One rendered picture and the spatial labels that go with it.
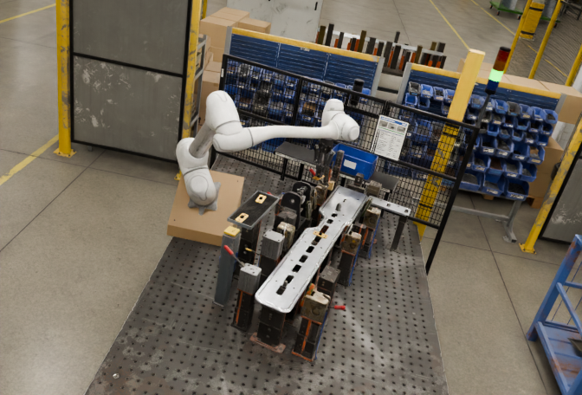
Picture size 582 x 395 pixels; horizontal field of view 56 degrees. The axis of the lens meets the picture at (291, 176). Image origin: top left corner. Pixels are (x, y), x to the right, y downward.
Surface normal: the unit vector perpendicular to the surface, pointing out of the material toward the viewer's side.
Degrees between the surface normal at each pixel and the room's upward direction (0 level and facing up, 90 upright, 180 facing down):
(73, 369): 0
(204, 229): 49
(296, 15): 90
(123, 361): 0
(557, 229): 91
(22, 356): 0
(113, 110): 91
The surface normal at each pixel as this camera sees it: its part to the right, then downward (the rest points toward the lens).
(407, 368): 0.17, -0.88
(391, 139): -0.37, 0.37
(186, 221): 0.03, -0.25
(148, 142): -0.13, 0.47
